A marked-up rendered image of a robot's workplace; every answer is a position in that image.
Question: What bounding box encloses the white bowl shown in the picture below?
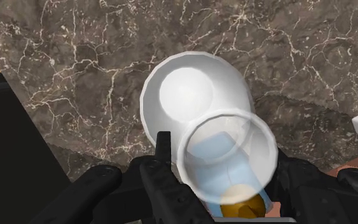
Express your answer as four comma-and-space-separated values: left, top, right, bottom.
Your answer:
139, 50, 256, 165

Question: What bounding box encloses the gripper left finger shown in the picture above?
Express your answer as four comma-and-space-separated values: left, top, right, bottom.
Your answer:
32, 131, 216, 224

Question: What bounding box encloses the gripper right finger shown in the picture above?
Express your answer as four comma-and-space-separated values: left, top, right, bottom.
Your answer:
265, 148, 358, 224

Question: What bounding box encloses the light blue bottle yellow cap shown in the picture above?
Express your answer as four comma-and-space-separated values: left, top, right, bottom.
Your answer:
187, 131, 274, 220

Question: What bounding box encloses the clear glass cup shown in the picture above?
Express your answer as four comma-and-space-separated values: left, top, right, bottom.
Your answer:
176, 108, 279, 206

